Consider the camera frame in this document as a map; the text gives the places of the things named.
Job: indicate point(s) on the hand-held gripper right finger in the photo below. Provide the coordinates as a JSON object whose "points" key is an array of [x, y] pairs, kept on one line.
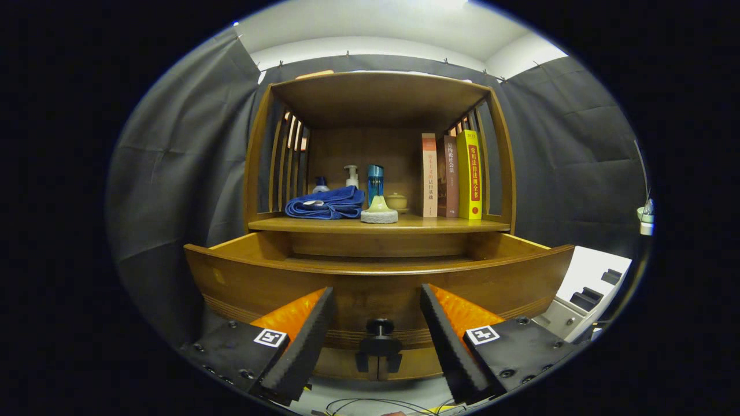
{"points": [[448, 346]]}

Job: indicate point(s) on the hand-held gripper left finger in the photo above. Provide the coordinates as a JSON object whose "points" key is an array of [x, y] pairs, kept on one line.
{"points": [[306, 346]]}

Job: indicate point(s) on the wooden drawer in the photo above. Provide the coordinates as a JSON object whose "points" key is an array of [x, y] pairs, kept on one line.
{"points": [[260, 283]]}

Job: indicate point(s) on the pale green grey-based brush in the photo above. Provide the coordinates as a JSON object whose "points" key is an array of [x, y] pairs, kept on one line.
{"points": [[378, 216]]}

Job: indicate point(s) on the wooden cabinet door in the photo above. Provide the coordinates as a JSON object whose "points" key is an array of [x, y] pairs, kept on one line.
{"points": [[419, 361], [341, 364]]}

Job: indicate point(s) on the wooden countertop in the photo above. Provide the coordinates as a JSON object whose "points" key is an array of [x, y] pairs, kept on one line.
{"points": [[439, 224]]}

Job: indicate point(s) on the white side cabinet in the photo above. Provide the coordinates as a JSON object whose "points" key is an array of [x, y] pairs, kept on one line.
{"points": [[584, 266]]}

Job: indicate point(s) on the wooden cabinet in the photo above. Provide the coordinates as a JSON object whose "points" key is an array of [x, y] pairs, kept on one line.
{"points": [[376, 98]]}

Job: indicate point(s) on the blue folded towel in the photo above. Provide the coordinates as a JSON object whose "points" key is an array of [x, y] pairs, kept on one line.
{"points": [[329, 205]]}

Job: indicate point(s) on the beige lidded teacup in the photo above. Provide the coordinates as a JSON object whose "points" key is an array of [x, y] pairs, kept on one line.
{"points": [[398, 202]]}

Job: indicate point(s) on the small blue-capped bottle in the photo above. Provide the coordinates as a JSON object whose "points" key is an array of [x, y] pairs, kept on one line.
{"points": [[321, 186]]}

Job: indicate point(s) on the brown book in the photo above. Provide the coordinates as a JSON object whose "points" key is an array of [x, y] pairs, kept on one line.
{"points": [[450, 179]]}

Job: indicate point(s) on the orange and white book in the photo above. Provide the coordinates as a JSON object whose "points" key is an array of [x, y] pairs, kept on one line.
{"points": [[429, 179]]}

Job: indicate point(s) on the white pump bottle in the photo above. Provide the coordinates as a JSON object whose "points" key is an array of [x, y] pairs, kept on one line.
{"points": [[352, 180]]}

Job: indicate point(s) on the yellow book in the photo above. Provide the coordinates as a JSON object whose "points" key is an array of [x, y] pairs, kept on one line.
{"points": [[471, 173]]}

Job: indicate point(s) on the tall blue transparent bottle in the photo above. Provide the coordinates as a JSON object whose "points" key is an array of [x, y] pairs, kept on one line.
{"points": [[375, 182]]}

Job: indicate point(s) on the white side shelf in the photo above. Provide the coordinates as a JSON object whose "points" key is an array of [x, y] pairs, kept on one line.
{"points": [[646, 229]]}

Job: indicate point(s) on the pale green bowl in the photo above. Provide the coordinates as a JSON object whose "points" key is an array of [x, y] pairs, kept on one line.
{"points": [[646, 212]]}

